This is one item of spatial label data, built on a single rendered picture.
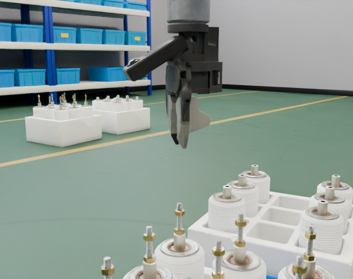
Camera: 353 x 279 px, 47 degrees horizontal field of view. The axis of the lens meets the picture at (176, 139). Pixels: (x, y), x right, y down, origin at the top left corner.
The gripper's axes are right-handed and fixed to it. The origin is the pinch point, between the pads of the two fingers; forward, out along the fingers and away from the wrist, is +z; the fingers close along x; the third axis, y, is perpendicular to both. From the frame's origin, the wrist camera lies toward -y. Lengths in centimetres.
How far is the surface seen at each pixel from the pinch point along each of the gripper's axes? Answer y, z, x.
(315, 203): 41.8, 21.9, 13.1
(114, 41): 92, -37, 544
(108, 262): -15.7, 12.4, -17.5
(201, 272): 3.7, 24.9, -3.6
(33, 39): -22, -36, 480
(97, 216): -4, 46, 83
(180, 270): -0.8, 23.2, -4.6
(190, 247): 2.4, 21.0, -1.0
